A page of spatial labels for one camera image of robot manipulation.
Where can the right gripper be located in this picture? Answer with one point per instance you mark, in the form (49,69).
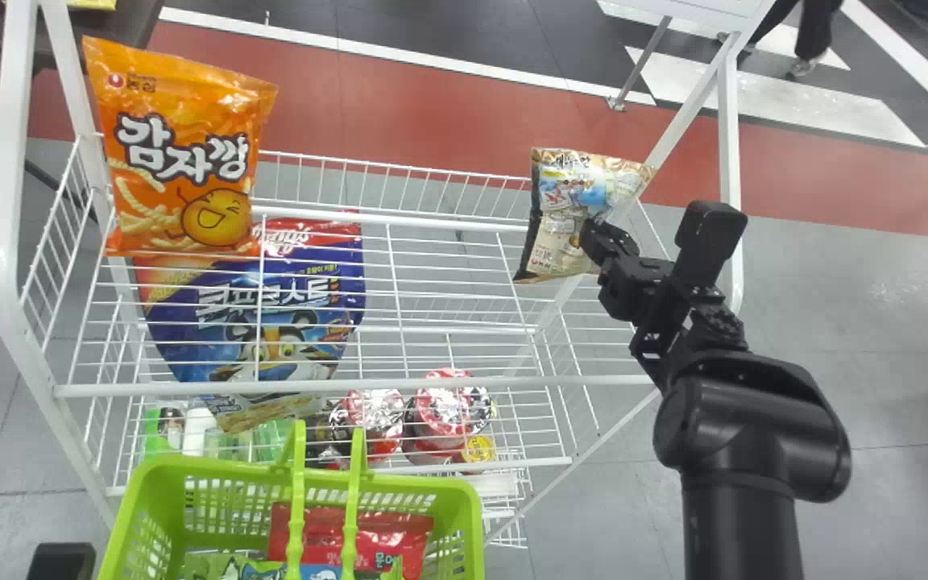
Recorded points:
(633,286)

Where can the beige snack packet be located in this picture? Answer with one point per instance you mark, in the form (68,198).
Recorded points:
(565,217)

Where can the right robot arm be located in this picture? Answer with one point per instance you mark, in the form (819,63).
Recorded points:
(746,435)

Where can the red noodle cup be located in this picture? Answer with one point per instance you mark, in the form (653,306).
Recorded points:
(371,419)
(448,411)

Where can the yellow noodle cup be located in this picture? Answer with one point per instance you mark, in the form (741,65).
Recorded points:
(478,451)

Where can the white side table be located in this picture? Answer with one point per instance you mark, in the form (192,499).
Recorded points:
(673,6)

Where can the person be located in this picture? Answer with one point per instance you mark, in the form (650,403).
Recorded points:
(814,32)

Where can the blue cereal bag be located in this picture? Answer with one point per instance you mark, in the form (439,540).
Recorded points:
(271,322)

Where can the red snack packet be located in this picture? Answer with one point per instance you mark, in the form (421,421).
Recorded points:
(375,540)

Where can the orange snack packet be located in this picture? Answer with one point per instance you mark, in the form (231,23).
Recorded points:
(182,129)

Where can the white bottle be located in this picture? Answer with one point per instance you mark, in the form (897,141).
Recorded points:
(200,431)

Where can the green bottle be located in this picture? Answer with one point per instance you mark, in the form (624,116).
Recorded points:
(159,431)

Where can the green basket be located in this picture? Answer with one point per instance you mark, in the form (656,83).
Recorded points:
(190,499)

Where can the green snack packet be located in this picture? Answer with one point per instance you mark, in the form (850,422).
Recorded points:
(222,570)

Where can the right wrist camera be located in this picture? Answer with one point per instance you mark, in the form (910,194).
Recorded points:
(710,238)

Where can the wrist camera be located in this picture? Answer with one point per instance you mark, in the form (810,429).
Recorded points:
(61,564)
(710,238)

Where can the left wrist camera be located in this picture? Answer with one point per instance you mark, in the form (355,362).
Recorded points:
(61,564)

